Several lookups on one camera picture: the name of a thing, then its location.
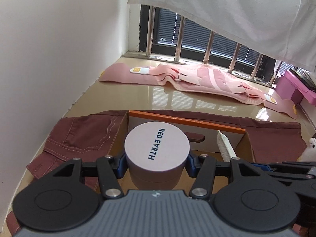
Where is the window with metal bars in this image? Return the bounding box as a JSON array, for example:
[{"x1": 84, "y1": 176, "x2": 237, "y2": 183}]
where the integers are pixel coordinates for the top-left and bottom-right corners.
[{"x1": 139, "y1": 5, "x2": 303, "y2": 85}]

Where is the orange cardboard box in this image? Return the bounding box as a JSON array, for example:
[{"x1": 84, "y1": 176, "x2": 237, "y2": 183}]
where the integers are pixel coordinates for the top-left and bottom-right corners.
[{"x1": 109, "y1": 111, "x2": 254, "y2": 192}]

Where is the white hanging curtain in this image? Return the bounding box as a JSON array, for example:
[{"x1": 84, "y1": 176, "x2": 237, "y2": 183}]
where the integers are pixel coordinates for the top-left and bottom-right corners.
[{"x1": 128, "y1": 0, "x2": 315, "y2": 72}]

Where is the maroon trousers cloth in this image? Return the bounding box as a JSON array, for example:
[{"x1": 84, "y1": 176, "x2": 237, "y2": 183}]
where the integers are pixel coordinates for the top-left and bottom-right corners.
[{"x1": 7, "y1": 110, "x2": 310, "y2": 236}]

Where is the black device on pink box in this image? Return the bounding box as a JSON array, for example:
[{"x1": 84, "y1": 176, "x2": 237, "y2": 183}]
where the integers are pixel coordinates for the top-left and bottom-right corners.
[{"x1": 289, "y1": 69, "x2": 316, "y2": 92}]

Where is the white yellow alpaca plush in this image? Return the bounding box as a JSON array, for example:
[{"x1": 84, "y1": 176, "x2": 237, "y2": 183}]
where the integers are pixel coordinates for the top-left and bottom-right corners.
[{"x1": 298, "y1": 138, "x2": 316, "y2": 162}]

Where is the pink storage box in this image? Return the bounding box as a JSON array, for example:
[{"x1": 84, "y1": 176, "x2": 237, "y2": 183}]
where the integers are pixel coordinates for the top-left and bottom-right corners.
[{"x1": 275, "y1": 69, "x2": 315, "y2": 106}]

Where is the pink waist support belt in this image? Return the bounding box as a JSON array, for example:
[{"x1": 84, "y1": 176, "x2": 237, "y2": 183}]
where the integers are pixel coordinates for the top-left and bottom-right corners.
[{"x1": 99, "y1": 63, "x2": 297, "y2": 119}]

